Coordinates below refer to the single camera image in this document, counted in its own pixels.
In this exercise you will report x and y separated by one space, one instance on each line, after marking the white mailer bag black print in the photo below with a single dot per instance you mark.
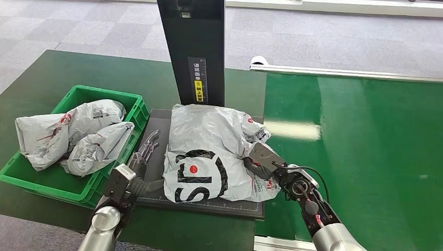
207 138

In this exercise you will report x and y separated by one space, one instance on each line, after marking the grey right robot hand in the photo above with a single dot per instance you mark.
258 168

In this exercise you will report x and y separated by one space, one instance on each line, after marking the short aluminium conveyor rail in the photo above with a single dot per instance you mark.
283 244

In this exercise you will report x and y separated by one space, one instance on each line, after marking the white conveyor end cap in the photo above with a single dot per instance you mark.
258 60

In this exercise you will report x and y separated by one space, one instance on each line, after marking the black yellow column label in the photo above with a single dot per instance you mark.
198 81

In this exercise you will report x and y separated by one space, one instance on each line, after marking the green plastic crate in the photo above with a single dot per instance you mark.
52 187

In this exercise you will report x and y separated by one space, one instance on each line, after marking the small grey mailer bag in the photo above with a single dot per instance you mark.
93 149

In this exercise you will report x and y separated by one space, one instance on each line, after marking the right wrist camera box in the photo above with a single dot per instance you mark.
264 156

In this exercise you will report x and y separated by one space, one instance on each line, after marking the green conveyor belt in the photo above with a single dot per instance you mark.
380 138

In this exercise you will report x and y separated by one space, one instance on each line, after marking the long aluminium conveyor rail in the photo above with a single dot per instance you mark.
346 72

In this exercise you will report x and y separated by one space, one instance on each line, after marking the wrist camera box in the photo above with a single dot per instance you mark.
117 182
264 156

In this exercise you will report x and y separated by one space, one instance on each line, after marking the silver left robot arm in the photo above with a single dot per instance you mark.
104 225

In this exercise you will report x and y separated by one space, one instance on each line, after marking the black scanner column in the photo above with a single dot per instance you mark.
187 34

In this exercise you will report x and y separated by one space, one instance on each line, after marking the black scanner base plate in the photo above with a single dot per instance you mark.
157 166

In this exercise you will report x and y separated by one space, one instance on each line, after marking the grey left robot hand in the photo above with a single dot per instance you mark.
147 147

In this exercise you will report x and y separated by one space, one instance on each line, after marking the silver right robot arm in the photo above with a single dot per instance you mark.
322 221

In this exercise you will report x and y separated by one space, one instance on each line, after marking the large grey mailer bag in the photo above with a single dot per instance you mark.
45 135

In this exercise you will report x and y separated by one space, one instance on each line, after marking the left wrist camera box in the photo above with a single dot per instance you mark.
117 182

